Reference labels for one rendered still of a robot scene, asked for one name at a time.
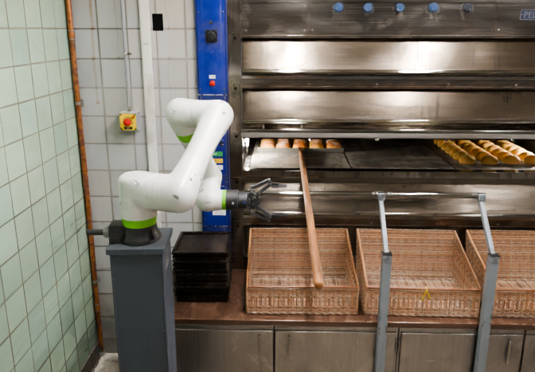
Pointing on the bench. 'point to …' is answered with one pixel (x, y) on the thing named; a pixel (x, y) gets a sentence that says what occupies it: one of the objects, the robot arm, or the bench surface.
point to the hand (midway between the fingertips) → (284, 200)
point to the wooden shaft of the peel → (310, 228)
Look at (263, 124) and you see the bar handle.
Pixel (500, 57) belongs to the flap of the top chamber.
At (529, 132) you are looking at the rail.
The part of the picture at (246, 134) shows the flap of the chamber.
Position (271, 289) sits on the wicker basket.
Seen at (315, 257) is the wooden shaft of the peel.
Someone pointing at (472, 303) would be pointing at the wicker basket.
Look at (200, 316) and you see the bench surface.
